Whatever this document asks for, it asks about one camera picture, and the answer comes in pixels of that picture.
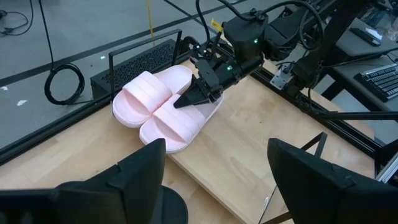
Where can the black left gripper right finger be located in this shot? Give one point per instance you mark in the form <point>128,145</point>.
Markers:
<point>326,199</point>

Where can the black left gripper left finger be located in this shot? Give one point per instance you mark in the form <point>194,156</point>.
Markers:
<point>130,193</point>

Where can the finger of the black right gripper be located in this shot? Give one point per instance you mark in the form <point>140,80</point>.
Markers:
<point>196,85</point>
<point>194,99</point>

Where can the pink slide sandal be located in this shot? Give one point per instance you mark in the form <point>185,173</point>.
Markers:
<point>177,127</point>
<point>140,96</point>

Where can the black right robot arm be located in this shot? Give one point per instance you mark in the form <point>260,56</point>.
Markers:
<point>332,31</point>

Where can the black desk foot bar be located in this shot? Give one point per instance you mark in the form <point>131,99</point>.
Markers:
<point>357,115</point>

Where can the grey keyboard desk panel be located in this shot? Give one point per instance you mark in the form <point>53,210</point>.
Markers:
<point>348,70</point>

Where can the black keyboard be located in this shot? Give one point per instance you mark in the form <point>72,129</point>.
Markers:
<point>379,82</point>

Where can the large grey desk panel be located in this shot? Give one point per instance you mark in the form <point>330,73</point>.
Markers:
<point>357,46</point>

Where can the black remote control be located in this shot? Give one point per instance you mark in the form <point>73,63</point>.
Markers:
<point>365,36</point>

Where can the black aluminium table frame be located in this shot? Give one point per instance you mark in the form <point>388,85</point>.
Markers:
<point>348,133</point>

